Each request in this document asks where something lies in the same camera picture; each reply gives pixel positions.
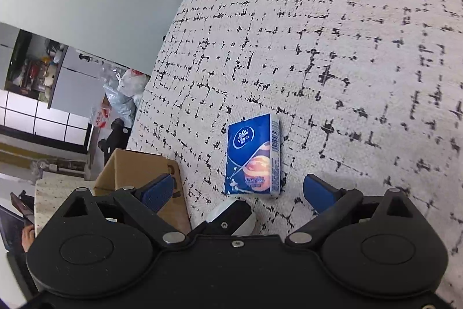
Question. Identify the white soft ball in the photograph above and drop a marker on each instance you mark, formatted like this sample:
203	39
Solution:
231	217

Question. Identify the white kitchen cabinet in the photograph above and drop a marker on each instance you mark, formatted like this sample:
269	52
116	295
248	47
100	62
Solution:
78	87

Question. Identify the blue tissue pack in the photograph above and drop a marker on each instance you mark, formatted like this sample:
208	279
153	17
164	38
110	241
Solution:
253	157

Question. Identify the white plastic bag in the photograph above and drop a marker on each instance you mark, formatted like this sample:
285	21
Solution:
132	83

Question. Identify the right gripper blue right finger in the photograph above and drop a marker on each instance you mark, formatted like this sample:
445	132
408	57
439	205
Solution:
333	207

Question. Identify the grey plastic bag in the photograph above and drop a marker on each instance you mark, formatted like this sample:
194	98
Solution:
122	105

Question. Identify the dotted cream tablecloth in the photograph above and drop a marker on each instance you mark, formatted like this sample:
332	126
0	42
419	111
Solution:
49	194

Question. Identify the water bottle pack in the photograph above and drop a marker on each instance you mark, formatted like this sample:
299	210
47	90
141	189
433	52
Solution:
100	115

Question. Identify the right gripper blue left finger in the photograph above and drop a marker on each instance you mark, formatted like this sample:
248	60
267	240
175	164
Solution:
141	207

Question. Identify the brown cardboard box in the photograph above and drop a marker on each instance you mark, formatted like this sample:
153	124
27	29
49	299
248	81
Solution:
136	169

